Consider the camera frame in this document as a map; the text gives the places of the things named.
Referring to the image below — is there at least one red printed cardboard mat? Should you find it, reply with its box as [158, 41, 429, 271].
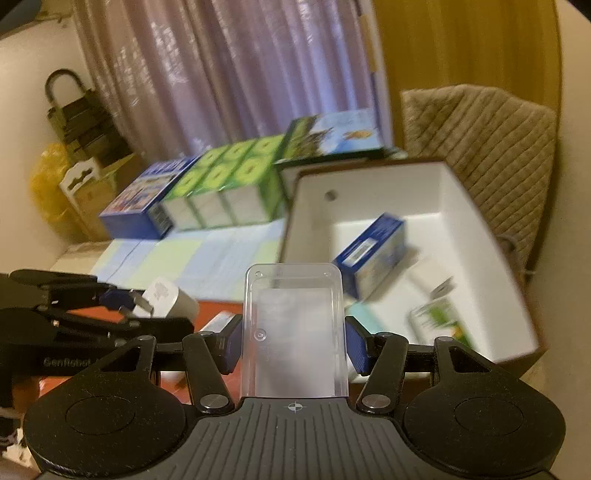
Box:
[14, 298, 245, 404]

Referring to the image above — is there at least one beige quilted cushion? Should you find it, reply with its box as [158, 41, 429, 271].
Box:
[398, 84, 560, 280]

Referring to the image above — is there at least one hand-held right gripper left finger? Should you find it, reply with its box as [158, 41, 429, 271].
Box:
[98, 315, 244, 415]

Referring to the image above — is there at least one brown box with white inside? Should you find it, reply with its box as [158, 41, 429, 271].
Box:
[276, 156, 546, 385]

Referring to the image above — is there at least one dark green printed box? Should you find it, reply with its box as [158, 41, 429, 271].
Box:
[274, 110, 408, 186]

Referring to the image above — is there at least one white charger cube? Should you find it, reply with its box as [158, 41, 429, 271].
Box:
[130, 277, 199, 322]

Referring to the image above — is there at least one clear plastic case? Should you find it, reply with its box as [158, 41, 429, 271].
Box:
[239, 262, 351, 400]

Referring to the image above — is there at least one blue printed box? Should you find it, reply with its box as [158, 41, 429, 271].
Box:
[98, 156, 200, 241]

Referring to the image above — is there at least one brown cardboard box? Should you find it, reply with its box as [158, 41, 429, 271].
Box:
[59, 154, 149, 241]

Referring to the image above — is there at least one pale checked cloth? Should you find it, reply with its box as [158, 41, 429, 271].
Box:
[89, 218, 291, 304]

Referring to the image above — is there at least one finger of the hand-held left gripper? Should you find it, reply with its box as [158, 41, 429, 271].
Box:
[52, 315, 195, 345]
[8, 270, 136, 310]

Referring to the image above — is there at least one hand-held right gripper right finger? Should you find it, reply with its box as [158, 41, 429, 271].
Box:
[344, 315, 498, 415]

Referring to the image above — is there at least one white printed tube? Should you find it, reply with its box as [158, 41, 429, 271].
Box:
[407, 296, 477, 348]

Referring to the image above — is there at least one yellow plastic bag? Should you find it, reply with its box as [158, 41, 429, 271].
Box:
[29, 142, 95, 243]

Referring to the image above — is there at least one white socket adapter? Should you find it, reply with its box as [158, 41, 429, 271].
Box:
[199, 309, 244, 334]

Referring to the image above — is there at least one blue white carton box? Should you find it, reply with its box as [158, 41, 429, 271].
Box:
[331, 213, 411, 300]

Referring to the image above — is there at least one green tissue packet bundle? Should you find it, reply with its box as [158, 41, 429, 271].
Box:
[161, 135, 291, 232]

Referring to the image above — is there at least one pale purple curtain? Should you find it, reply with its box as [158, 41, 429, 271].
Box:
[73, 0, 391, 163]

